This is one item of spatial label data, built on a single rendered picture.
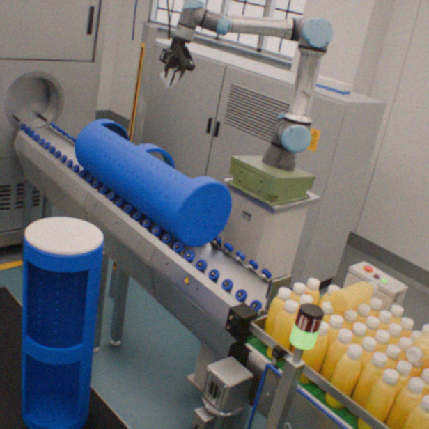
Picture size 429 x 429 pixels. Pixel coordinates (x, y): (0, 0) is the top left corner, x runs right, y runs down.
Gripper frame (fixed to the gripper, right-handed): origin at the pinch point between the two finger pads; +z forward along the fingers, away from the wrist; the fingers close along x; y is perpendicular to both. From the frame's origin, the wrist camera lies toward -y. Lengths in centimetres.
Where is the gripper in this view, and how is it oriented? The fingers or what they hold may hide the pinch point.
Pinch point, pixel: (168, 88)
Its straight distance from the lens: 214.3
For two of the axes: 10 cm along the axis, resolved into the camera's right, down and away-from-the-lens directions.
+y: -5.8, -4.9, 6.5
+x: -7.4, -0.2, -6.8
